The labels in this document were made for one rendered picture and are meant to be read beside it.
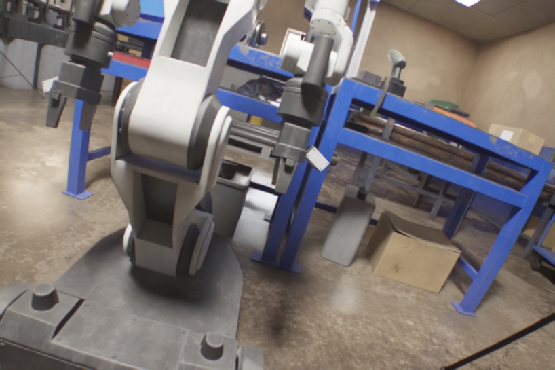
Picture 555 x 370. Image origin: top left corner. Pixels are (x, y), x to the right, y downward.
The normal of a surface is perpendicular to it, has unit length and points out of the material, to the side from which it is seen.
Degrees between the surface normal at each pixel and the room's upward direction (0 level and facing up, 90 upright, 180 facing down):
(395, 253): 90
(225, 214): 90
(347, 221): 90
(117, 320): 0
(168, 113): 69
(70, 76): 78
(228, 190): 90
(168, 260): 106
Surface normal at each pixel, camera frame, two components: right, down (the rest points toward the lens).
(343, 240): -0.25, 0.18
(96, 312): 0.30, -0.92
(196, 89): 0.17, -0.11
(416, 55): -0.04, 0.25
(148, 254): -0.03, 0.52
